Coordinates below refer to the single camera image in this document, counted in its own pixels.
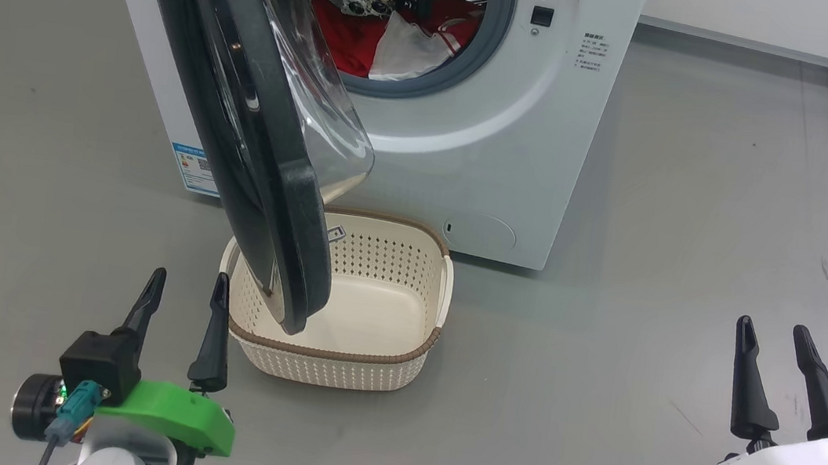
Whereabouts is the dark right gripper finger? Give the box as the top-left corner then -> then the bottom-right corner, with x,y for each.
721,314 -> 794,456
780,325 -> 828,445

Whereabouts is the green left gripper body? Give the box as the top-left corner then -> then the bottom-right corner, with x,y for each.
8,365 -> 240,465

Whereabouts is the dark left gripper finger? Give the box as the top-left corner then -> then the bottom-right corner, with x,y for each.
186,270 -> 242,396
119,264 -> 169,344

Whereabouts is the white garment with red trim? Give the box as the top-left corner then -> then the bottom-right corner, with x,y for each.
368,9 -> 460,89

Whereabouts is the cream perforated laundry basket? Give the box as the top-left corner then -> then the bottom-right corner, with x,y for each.
207,194 -> 461,401

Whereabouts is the white oval filter access cover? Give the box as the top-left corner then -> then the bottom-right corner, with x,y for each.
441,209 -> 519,255

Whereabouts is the white front-load washing machine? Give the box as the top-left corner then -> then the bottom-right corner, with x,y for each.
61,0 -> 652,281

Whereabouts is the blue energy label sticker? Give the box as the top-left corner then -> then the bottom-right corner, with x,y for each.
166,142 -> 226,198

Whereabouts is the teal plug left camera cable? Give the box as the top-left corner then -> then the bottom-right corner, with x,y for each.
36,376 -> 110,465

